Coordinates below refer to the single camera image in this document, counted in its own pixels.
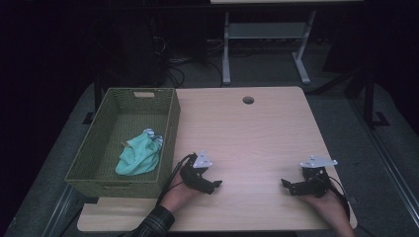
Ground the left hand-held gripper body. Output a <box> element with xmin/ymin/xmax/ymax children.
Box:
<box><xmin>179</xmin><ymin>150</ymin><xmax>213</xmax><ymax>192</ymax></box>

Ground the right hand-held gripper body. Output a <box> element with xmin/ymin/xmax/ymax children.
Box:
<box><xmin>299</xmin><ymin>154</ymin><xmax>339</xmax><ymax>198</ymax></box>

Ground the teal baby bib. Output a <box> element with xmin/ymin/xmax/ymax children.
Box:
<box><xmin>115</xmin><ymin>127</ymin><xmax>164</xmax><ymax>177</ymax></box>

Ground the green woven basket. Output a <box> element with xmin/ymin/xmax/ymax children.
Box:
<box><xmin>64</xmin><ymin>87</ymin><xmax>182</xmax><ymax>199</ymax></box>

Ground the person's left hand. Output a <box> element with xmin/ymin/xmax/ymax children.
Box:
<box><xmin>160</xmin><ymin>172</ymin><xmax>199</xmax><ymax>213</ymax></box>

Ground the person's right hand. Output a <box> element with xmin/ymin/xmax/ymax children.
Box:
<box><xmin>300</xmin><ymin>189</ymin><xmax>350</xmax><ymax>227</ymax></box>

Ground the black metal stand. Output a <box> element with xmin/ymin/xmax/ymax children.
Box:
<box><xmin>344</xmin><ymin>65</ymin><xmax>391</xmax><ymax>130</ymax></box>
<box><xmin>81</xmin><ymin>72</ymin><xmax>104</xmax><ymax>125</ymax></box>

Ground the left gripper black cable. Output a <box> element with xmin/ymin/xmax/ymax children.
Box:
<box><xmin>156</xmin><ymin>153</ymin><xmax>196</xmax><ymax>206</ymax></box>

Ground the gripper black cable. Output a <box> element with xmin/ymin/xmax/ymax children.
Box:
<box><xmin>156</xmin><ymin>153</ymin><xmax>196</xmax><ymax>206</ymax></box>
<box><xmin>327</xmin><ymin>176</ymin><xmax>352</xmax><ymax>222</ymax></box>

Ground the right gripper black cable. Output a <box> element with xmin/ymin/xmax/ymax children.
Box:
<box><xmin>327</xmin><ymin>176</ymin><xmax>352</xmax><ymax>222</ymax></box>

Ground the metal floor rail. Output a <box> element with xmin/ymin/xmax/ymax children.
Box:
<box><xmin>41</xmin><ymin>183</ymin><xmax>80</xmax><ymax>237</ymax></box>
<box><xmin>350</xmin><ymin>97</ymin><xmax>419</xmax><ymax>229</ymax></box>

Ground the tangle of floor cables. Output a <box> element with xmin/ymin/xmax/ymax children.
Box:
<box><xmin>152</xmin><ymin>35</ymin><xmax>225</xmax><ymax>89</ymax></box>

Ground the white metal table frame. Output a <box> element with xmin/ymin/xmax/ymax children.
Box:
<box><xmin>221</xmin><ymin>10</ymin><xmax>318</xmax><ymax>86</ymax></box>

